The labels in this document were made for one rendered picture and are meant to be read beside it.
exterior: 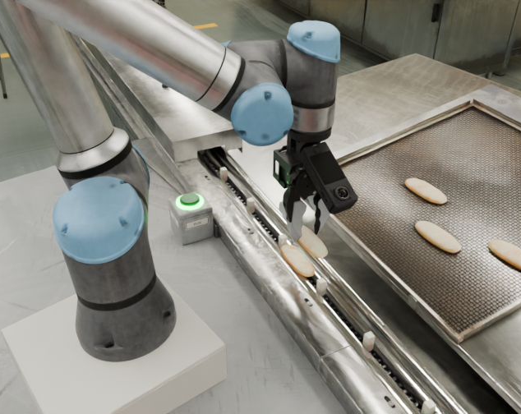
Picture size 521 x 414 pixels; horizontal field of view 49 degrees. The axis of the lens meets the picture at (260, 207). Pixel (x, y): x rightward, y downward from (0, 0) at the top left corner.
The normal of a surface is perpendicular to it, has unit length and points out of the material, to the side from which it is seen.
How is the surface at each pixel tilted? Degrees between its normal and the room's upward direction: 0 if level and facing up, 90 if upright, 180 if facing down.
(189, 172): 0
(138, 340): 70
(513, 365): 10
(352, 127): 0
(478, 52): 90
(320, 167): 30
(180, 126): 0
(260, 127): 89
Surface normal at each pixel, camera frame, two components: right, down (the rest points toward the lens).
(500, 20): 0.46, 0.51
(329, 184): 0.24, -0.45
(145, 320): 0.65, 0.11
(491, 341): -0.14, -0.76
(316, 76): 0.15, 0.56
